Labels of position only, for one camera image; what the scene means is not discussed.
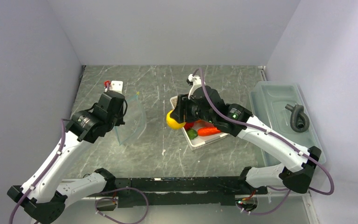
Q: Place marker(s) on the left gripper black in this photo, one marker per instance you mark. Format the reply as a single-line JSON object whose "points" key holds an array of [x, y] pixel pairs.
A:
{"points": [[120, 120]]}

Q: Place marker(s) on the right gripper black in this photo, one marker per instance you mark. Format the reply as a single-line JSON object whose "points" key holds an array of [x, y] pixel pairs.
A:
{"points": [[182, 108]]}

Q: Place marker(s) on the yellow lemon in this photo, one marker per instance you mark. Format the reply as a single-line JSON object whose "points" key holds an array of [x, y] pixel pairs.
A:
{"points": [[173, 124]]}

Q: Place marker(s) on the clear zip top bag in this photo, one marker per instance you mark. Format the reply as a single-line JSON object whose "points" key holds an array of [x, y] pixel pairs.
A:
{"points": [[135, 122]]}

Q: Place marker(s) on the white perforated plastic basket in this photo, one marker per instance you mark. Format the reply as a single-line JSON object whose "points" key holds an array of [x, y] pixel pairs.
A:
{"points": [[199, 141]]}

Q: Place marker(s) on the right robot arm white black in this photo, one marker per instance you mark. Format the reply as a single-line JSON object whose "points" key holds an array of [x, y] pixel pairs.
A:
{"points": [[297, 163]]}

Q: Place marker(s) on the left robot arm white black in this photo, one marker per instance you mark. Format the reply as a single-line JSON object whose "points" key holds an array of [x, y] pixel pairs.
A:
{"points": [[43, 196]]}

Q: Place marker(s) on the red bell pepper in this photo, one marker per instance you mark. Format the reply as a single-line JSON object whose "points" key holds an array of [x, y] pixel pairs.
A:
{"points": [[189, 125]]}

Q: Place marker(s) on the green pepper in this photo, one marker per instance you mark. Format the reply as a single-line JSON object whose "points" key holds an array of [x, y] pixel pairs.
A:
{"points": [[192, 134]]}

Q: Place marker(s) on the orange carrot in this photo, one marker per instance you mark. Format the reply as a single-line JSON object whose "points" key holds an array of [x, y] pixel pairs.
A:
{"points": [[208, 131]]}

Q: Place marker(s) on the clear plastic storage bin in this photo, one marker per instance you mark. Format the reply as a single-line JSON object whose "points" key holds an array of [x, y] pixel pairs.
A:
{"points": [[268, 100]]}

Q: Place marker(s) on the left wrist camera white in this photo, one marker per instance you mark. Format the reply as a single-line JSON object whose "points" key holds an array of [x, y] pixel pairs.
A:
{"points": [[116, 86]]}

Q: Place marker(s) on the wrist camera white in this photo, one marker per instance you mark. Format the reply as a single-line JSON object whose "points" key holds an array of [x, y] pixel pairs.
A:
{"points": [[116, 86], [195, 82]]}

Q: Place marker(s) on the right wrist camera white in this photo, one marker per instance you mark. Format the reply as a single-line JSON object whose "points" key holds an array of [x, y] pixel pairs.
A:
{"points": [[195, 82]]}

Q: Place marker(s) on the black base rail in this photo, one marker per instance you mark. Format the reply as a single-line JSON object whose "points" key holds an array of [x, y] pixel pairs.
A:
{"points": [[222, 190]]}

